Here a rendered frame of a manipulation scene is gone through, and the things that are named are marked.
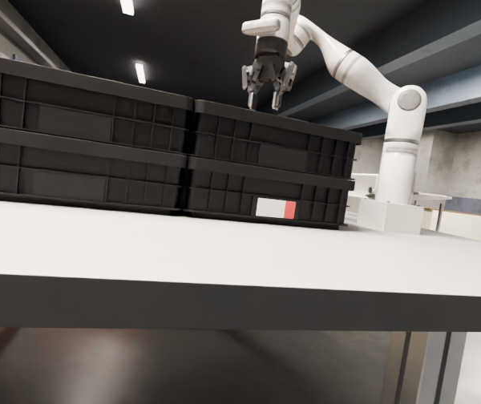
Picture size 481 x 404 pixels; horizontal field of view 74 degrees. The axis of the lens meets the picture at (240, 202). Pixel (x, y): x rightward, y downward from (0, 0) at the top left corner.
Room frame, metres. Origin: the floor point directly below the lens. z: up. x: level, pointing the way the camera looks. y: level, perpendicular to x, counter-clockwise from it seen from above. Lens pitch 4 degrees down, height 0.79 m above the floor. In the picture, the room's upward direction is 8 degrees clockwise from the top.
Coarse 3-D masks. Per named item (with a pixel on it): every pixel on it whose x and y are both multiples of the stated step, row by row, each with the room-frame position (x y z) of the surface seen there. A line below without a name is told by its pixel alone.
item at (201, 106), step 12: (204, 108) 0.63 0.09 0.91; (216, 108) 0.64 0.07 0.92; (228, 108) 0.64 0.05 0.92; (240, 108) 0.65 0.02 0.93; (252, 120) 0.66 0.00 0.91; (264, 120) 0.67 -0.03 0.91; (276, 120) 0.68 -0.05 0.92; (288, 120) 0.69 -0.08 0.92; (300, 120) 0.70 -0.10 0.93; (312, 132) 0.71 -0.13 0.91; (324, 132) 0.72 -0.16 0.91; (336, 132) 0.73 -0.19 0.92; (348, 132) 0.74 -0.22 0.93; (360, 144) 0.76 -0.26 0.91
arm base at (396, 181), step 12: (384, 144) 0.95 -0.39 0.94; (396, 144) 0.91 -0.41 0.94; (408, 144) 0.90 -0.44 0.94; (384, 156) 0.94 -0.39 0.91; (396, 156) 0.91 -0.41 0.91; (408, 156) 0.90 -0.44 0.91; (384, 168) 0.93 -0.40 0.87; (396, 168) 0.90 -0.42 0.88; (408, 168) 0.90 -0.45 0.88; (384, 180) 0.92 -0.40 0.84; (396, 180) 0.90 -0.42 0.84; (408, 180) 0.90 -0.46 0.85; (384, 192) 0.92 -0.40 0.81; (396, 192) 0.90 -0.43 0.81; (408, 192) 0.91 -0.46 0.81; (408, 204) 0.92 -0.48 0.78
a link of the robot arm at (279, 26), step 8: (264, 16) 0.76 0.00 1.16; (272, 16) 0.75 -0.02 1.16; (280, 16) 0.75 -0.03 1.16; (248, 24) 0.73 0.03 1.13; (256, 24) 0.72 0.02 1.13; (264, 24) 0.71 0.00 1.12; (272, 24) 0.70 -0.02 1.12; (280, 24) 0.71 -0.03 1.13; (288, 24) 0.77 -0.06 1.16; (248, 32) 0.75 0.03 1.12; (256, 32) 0.74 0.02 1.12; (264, 32) 0.74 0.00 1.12; (272, 32) 0.74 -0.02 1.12; (280, 32) 0.75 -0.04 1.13; (288, 32) 0.77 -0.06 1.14; (288, 40) 0.77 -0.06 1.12
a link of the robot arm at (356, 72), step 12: (348, 60) 0.98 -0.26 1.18; (360, 60) 0.97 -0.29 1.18; (336, 72) 1.01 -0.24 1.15; (348, 72) 0.98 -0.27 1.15; (360, 72) 0.97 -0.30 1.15; (372, 72) 0.98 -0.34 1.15; (348, 84) 1.01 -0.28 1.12; (360, 84) 0.99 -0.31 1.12; (372, 84) 0.99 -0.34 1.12; (384, 84) 0.99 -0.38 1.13; (372, 96) 1.00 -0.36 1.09; (384, 96) 0.99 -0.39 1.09; (384, 108) 1.00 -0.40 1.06
